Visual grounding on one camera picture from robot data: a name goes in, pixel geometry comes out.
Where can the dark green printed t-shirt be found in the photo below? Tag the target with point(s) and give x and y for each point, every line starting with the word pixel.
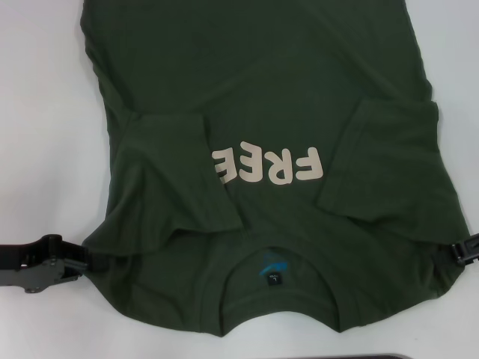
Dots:
pixel 262 93

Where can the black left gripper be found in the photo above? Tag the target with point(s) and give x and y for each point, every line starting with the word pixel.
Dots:
pixel 26 263

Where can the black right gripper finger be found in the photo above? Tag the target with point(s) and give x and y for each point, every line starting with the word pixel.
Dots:
pixel 466 248

